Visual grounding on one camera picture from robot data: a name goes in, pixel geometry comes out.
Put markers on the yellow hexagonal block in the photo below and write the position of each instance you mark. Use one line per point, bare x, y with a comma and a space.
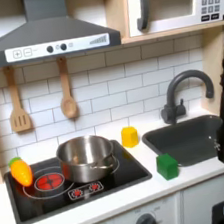
129, 137

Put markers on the dark grey sink basin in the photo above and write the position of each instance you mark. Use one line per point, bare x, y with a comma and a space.
185, 140

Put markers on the dark grey tap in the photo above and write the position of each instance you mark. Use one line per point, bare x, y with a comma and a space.
175, 103

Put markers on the green cube block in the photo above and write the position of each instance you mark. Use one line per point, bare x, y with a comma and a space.
167, 167

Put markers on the white lower cabinet front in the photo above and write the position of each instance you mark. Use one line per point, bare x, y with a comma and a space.
194, 206

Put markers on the light wooden shelf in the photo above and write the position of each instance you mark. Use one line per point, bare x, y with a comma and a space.
173, 33

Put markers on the black stove top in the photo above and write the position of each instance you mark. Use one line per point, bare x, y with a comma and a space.
126, 174

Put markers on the white toy microwave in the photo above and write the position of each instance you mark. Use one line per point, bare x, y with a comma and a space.
172, 1

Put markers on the steel pot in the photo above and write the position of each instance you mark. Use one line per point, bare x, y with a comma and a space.
85, 158

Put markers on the wooden spoon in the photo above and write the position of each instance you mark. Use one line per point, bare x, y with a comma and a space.
68, 105

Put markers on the grey range hood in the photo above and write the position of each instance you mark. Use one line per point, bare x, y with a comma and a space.
47, 33

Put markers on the orange toy carrot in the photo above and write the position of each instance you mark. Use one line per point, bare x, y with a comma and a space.
21, 172

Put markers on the wooden slotted spatula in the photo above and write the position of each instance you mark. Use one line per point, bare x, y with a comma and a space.
19, 118

